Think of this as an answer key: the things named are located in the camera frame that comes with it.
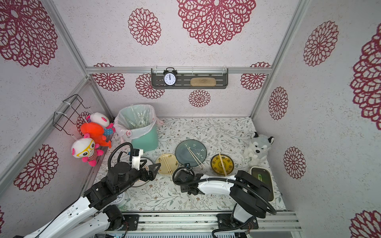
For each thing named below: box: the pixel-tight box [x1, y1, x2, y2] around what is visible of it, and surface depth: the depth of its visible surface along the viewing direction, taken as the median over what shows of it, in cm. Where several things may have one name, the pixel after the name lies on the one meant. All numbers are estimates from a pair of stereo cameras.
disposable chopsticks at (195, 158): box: [186, 147, 206, 170], surface depth 97 cm
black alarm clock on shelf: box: [163, 66, 178, 87], surface depth 92 cm
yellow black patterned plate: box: [210, 153, 235, 176], surface depth 96 cm
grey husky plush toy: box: [245, 131, 275, 167], surface depth 85 cm
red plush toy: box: [80, 121, 112, 149], surface depth 91 cm
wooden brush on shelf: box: [190, 76, 217, 87], surface depth 92 cm
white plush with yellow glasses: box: [71, 132, 105, 167], surface depth 83 cm
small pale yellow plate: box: [155, 153, 179, 175], surface depth 97 cm
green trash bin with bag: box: [113, 104, 164, 153], surface depth 92 cm
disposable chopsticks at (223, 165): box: [218, 152, 229, 177], surface depth 94 cm
